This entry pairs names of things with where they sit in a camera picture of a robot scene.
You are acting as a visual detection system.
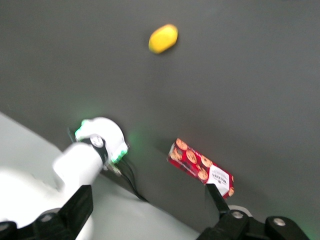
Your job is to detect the yellow lemon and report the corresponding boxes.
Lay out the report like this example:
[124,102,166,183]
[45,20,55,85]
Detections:
[148,23,179,55]

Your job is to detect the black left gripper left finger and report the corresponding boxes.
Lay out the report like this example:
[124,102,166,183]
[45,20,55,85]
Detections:
[0,184,95,240]

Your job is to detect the black left arm base cables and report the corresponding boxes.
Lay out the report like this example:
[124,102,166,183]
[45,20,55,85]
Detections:
[116,159,149,203]

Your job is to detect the red cookie box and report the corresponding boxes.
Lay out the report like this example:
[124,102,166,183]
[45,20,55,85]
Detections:
[166,137,235,200]

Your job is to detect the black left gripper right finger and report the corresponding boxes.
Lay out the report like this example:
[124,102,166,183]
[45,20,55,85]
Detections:
[197,183,311,240]

